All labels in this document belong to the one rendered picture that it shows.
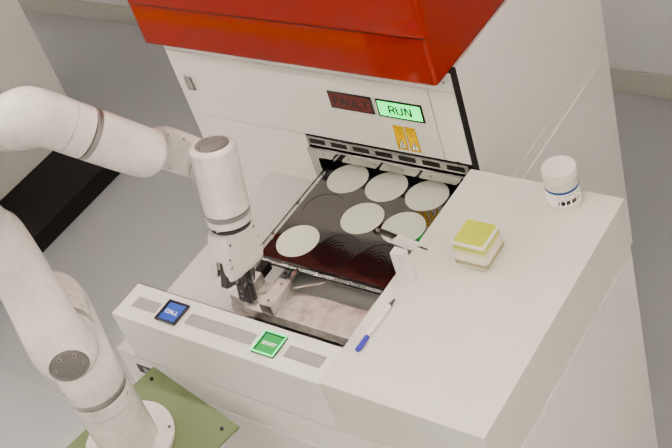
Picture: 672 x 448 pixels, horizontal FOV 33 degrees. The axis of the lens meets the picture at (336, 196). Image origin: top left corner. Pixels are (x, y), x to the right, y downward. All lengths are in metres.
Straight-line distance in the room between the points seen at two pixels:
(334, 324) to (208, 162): 0.55
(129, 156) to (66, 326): 0.34
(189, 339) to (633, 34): 2.22
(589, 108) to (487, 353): 1.07
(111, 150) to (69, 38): 3.83
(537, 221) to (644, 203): 1.46
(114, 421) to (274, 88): 0.88
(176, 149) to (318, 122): 0.67
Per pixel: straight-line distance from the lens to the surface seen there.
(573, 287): 2.17
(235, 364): 2.28
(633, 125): 4.05
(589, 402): 2.40
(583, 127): 2.98
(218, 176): 1.96
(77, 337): 2.04
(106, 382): 2.19
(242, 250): 2.06
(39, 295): 2.01
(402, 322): 2.18
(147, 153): 1.89
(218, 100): 2.82
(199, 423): 2.35
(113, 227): 4.34
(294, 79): 2.59
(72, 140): 1.84
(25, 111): 1.82
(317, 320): 2.36
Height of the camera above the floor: 2.53
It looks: 39 degrees down
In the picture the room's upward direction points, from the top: 19 degrees counter-clockwise
